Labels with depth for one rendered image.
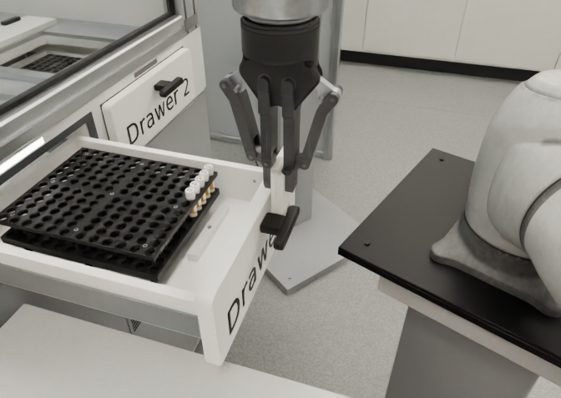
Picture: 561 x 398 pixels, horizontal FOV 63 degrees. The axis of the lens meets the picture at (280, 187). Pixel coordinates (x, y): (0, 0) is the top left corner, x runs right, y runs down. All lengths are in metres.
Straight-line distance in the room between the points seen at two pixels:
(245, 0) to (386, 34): 2.99
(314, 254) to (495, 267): 1.12
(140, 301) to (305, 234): 1.35
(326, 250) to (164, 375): 1.24
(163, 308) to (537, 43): 3.14
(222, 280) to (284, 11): 0.25
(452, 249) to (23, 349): 0.59
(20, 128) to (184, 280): 0.30
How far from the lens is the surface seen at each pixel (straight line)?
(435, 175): 0.89
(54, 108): 0.74
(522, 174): 0.58
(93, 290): 0.55
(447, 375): 0.86
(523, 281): 0.70
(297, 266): 1.70
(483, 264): 0.70
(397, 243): 0.73
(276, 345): 1.53
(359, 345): 1.55
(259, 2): 0.41
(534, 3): 3.35
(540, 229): 0.55
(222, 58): 2.29
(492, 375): 0.81
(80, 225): 0.60
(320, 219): 1.89
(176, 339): 1.30
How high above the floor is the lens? 1.26
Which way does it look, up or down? 36 degrees down
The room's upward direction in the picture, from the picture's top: straight up
